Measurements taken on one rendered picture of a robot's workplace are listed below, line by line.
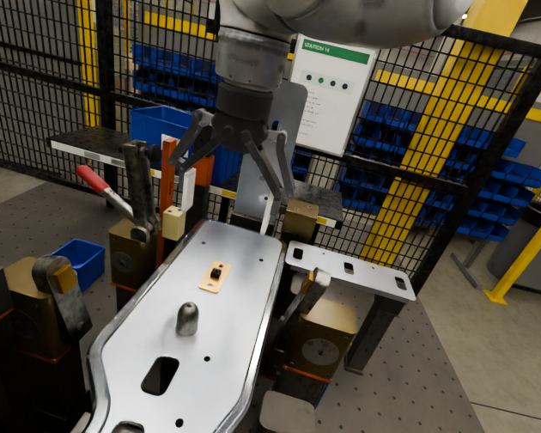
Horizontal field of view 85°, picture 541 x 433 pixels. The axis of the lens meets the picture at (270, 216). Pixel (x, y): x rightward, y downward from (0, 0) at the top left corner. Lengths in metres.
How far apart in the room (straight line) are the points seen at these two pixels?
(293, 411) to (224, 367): 0.11
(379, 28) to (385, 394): 0.83
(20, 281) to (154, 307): 0.17
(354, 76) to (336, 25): 0.70
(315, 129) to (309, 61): 0.19
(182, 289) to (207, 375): 0.16
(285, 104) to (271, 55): 0.31
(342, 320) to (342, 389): 0.39
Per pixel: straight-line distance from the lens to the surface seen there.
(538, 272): 3.27
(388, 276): 0.75
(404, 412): 0.93
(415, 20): 0.26
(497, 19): 1.09
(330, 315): 0.50
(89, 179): 0.59
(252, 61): 0.39
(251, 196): 0.77
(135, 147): 0.51
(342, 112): 0.97
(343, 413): 0.84
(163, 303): 0.52
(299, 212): 0.74
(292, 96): 0.70
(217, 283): 0.56
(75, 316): 0.50
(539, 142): 3.05
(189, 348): 0.47
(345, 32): 0.27
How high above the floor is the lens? 1.38
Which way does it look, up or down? 28 degrees down
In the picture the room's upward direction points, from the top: 14 degrees clockwise
